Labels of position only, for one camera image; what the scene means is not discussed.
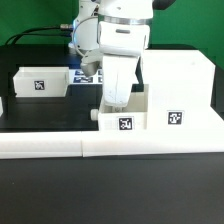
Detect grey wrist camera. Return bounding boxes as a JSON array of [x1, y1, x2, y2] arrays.
[[80, 49, 103, 77]]

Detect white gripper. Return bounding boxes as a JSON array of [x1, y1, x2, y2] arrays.
[[102, 55, 138, 107]]

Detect white drawer with knob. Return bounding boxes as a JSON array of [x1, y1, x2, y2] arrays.
[[90, 84, 149, 131]]

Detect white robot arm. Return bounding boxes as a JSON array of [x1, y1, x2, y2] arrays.
[[69, 0, 176, 108]]

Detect white rear drawer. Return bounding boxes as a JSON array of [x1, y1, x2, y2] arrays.
[[13, 67, 69, 97]]

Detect white marker sheet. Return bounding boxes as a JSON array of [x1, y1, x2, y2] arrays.
[[69, 69, 102, 85]]

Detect white front fence rail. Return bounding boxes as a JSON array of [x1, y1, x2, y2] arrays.
[[0, 129, 224, 159]]

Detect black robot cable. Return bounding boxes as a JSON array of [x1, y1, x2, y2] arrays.
[[4, 23, 75, 46]]

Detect white drawer cabinet box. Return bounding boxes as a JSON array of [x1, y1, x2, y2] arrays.
[[143, 50, 216, 130]]

